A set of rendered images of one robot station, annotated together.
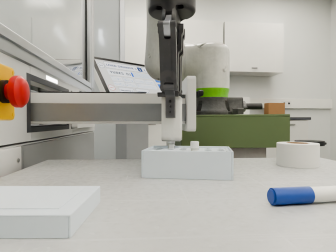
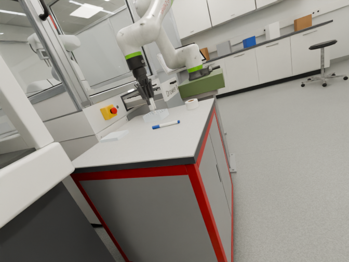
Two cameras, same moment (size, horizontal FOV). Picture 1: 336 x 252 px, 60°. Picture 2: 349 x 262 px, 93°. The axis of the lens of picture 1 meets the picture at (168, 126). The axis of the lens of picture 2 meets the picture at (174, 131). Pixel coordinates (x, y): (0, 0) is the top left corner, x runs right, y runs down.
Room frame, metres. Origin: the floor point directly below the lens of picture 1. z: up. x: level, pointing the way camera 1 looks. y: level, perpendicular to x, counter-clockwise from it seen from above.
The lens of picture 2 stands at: (-0.35, -0.55, 0.99)
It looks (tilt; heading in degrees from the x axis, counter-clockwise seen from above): 20 degrees down; 29
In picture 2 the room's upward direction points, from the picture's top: 19 degrees counter-clockwise
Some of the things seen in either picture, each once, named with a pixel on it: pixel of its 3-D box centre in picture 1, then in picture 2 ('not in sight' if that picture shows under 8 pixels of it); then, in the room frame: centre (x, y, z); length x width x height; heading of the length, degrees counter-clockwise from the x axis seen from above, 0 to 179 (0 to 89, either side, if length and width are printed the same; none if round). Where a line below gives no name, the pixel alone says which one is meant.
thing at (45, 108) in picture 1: (96, 110); (145, 96); (0.70, 0.17, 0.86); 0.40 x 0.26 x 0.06; 94
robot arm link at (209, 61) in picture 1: (206, 70); (190, 58); (1.02, -0.14, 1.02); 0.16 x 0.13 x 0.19; 89
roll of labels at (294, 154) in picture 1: (297, 154); (191, 104); (0.51, -0.23, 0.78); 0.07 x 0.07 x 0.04
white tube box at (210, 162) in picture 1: (188, 161); (156, 115); (0.43, -0.03, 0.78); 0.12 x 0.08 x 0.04; 82
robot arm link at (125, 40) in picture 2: not in sight; (130, 42); (0.46, -0.01, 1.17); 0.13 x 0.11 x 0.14; 89
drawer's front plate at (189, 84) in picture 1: (182, 107); (170, 88); (0.71, -0.04, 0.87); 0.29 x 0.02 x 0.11; 4
